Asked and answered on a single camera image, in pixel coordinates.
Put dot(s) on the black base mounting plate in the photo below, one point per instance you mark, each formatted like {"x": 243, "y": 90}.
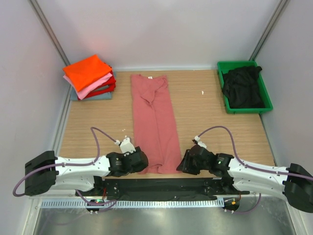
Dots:
{"x": 170, "y": 189}

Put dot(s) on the white slotted cable duct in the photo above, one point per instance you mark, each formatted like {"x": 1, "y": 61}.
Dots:
{"x": 79, "y": 203}

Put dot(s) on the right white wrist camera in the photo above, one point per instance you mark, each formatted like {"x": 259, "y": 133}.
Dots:
{"x": 196, "y": 140}

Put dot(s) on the dusty pink t shirt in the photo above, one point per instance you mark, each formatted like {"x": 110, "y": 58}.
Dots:
{"x": 155, "y": 129}

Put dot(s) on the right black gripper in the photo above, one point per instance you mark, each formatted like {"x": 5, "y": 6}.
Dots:
{"x": 186, "y": 166}

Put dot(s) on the right aluminium frame post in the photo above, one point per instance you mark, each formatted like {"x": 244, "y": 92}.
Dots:
{"x": 278, "y": 12}

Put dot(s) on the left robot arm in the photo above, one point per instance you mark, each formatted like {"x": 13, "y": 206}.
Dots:
{"x": 57, "y": 173}

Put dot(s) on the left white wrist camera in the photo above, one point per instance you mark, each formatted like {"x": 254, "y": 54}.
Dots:
{"x": 126, "y": 146}

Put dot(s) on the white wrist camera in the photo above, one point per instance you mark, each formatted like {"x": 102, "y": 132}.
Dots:
{"x": 196, "y": 140}
{"x": 126, "y": 146}

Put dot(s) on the red folded t shirt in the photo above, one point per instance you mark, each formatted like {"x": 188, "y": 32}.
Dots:
{"x": 106, "y": 87}

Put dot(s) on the light pink folded t shirt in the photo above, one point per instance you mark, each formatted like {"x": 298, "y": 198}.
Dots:
{"x": 85, "y": 91}

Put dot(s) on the black t shirt in bin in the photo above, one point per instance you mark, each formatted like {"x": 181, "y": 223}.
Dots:
{"x": 241, "y": 87}

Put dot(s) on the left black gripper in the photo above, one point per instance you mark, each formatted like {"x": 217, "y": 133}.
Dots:
{"x": 137, "y": 150}

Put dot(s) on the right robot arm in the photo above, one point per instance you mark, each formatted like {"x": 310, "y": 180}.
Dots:
{"x": 293, "y": 184}

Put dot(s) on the green plastic bin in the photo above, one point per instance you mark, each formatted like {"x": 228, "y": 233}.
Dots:
{"x": 225, "y": 67}

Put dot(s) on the orange folded t shirt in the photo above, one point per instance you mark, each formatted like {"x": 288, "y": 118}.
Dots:
{"x": 86, "y": 71}

